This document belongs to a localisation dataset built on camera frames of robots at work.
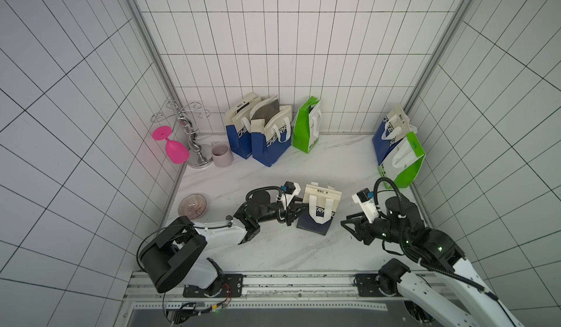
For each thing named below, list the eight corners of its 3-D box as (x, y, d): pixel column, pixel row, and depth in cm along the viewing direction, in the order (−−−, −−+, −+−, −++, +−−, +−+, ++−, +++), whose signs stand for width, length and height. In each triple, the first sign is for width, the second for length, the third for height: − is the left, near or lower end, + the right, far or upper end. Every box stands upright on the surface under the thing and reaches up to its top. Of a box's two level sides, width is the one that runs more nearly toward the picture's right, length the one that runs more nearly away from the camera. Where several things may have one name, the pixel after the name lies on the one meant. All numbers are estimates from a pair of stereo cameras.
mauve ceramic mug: (211, 166, 108) (207, 157, 102) (216, 151, 115) (212, 141, 109) (231, 166, 108) (228, 157, 102) (234, 151, 115) (232, 141, 109)
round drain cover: (179, 220, 90) (174, 215, 86) (185, 199, 96) (181, 193, 93) (205, 220, 90) (201, 215, 86) (210, 199, 96) (207, 193, 93)
